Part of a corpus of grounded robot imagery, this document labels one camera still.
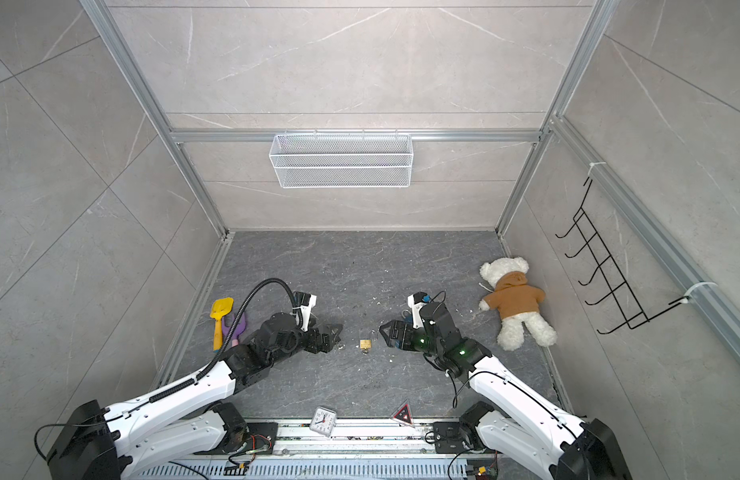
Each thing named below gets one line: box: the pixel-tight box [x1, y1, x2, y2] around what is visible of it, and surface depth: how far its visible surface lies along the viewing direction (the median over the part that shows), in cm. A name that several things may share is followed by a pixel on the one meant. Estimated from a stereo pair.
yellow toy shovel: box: [210, 297, 234, 351], surface depth 95 cm
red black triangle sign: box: [390, 398, 415, 428], surface depth 78 cm
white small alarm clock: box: [309, 406, 337, 437], surface depth 76 cm
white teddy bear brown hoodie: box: [479, 257, 557, 351], surface depth 94 cm
